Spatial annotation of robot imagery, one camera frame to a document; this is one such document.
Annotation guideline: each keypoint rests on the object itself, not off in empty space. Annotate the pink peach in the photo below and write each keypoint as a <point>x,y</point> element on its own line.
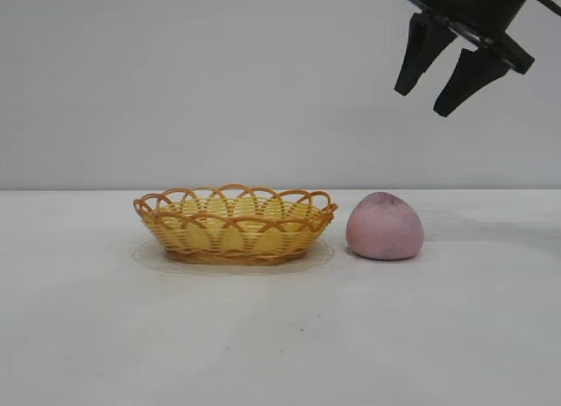
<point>385,230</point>

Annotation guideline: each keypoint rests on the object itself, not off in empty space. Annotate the yellow woven wicker basket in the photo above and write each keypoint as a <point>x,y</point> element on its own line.
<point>219,244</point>

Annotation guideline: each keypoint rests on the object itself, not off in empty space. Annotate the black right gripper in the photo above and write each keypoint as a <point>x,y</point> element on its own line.
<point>473,7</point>

